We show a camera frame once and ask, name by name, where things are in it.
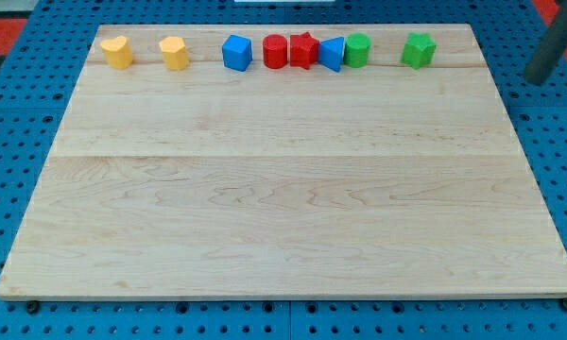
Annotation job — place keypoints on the red star block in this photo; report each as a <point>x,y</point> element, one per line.
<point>303,50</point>

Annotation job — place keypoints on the green star block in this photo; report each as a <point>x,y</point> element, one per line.
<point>419,49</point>

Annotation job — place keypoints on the large wooden board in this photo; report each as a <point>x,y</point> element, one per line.
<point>374,183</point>

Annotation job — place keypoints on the red cylinder block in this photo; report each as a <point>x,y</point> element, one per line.
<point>275,51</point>

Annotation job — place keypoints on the blue triangle block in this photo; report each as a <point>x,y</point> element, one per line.
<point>330,53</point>

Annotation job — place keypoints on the blue cube block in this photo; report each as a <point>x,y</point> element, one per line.
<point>237,53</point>

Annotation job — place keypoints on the green cylinder block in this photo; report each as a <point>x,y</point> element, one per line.
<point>356,50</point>

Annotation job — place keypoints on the yellow pentagon block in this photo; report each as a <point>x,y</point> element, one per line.
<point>174,53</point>

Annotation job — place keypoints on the yellow heart block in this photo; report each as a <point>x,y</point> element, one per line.
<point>117,52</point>

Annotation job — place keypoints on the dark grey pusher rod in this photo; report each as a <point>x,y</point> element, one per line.
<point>550,50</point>

